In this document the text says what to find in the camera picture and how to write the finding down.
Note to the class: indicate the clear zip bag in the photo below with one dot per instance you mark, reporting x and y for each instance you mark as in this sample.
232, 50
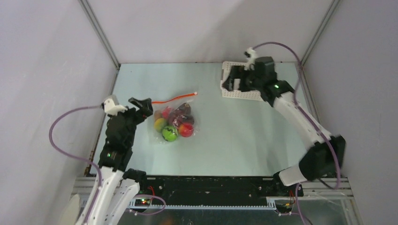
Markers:
174, 102

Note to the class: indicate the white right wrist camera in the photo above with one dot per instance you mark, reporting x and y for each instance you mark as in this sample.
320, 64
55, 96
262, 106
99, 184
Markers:
251, 56

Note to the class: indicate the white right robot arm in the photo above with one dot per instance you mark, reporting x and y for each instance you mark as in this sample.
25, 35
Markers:
324, 151

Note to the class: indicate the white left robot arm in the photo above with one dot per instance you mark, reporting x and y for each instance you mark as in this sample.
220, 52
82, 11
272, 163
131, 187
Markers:
115, 185

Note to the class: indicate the green toy watermelon ball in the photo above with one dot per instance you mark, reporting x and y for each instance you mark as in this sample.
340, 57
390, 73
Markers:
169, 133

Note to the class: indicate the yellow green toy mango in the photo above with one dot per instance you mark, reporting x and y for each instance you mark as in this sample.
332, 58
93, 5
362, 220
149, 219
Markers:
159, 124

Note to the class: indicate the dark maroon toy fig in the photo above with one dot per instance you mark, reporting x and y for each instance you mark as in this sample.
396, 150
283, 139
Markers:
177, 120

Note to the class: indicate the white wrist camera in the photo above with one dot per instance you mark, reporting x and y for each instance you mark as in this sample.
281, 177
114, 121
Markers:
112, 107
251, 56

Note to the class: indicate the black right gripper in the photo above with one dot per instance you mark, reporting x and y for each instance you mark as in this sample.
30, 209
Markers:
243, 78

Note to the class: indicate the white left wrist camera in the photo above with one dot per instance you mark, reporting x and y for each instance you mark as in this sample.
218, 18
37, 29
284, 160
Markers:
112, 107

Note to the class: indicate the red toy wax apple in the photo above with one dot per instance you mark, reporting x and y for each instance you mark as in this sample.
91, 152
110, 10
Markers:
166, 112

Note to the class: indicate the dark purple toy plum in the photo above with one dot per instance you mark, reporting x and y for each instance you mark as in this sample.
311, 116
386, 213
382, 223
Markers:
184, 108

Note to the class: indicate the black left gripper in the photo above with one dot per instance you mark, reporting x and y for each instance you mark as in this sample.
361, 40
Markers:
146, 104

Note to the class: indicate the grey slotted cable duct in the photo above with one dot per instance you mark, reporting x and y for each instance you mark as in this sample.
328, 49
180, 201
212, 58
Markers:
268, 205

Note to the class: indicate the white perforated plastic basket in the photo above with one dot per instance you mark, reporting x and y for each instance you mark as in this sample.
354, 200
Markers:
250, 95

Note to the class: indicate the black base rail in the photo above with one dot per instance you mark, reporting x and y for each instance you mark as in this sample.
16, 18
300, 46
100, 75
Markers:
216, 190

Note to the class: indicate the brown toy kiwi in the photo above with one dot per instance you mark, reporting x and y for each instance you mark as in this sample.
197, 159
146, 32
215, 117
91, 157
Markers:
157, 115

